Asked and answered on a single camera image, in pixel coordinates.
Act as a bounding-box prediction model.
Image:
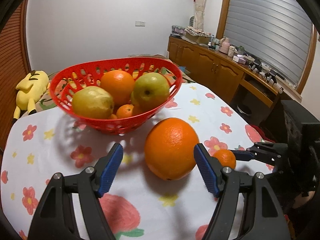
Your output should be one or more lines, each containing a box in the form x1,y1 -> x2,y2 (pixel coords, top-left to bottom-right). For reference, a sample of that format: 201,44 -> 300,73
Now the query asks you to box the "medium mandarin orange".
213,149 -> 236,169

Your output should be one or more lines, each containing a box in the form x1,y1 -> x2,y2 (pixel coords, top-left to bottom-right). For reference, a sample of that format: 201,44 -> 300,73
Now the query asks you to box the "large back orange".
144,118 -> 200,181

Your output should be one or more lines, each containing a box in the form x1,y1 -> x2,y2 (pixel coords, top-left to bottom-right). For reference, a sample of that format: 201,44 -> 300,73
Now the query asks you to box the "large orange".
144,118 -> 200,181
100,70 -> 135,106

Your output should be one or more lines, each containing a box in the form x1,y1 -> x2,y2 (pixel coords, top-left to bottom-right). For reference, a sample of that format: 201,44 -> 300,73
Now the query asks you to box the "yellow-green oval guava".
131,72 -> 170,111

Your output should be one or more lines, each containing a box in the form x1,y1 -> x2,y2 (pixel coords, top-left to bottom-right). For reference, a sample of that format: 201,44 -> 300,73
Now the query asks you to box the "large front orange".
100,70 -> 135,106

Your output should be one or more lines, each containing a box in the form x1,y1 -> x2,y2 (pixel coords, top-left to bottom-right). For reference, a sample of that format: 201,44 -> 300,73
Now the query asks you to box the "person's right hand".
292,191 -> 315,209

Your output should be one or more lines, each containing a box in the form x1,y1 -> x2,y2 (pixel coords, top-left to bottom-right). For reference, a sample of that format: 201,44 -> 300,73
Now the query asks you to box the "wooden sideboard cabinet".
168,36 -> 280,113

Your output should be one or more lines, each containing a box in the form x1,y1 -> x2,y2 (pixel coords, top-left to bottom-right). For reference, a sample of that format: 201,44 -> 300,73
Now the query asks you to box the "pink kettle jug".
219,37 -> 230,54

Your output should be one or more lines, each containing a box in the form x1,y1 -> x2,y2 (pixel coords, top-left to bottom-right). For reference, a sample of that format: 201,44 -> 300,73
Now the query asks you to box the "yellow plush toy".
13,70 -> 50,123

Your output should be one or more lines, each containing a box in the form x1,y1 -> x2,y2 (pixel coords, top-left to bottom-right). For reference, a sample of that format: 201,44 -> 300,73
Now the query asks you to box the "grey window blind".
223,0 -> 313,85

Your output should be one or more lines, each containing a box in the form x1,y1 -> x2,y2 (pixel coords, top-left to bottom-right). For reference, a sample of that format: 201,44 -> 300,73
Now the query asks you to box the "cardboard box with cloth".
185,26 -> 212,44

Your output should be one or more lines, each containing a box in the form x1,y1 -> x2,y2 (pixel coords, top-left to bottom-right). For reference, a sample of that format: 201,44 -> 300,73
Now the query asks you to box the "brown louvered wardrobe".
0,0 -> 31,151

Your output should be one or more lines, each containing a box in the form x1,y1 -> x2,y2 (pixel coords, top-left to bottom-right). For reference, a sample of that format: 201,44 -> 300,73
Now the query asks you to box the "beige curtain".
194,0 -> 207,30

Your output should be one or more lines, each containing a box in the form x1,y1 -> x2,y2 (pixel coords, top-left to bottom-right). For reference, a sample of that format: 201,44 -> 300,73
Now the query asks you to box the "wall outlet strip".
128,54 -> 151,57

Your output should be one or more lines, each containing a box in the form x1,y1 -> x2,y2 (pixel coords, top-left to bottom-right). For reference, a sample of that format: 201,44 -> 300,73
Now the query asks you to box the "white wall switch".
135,21 -> 145,27

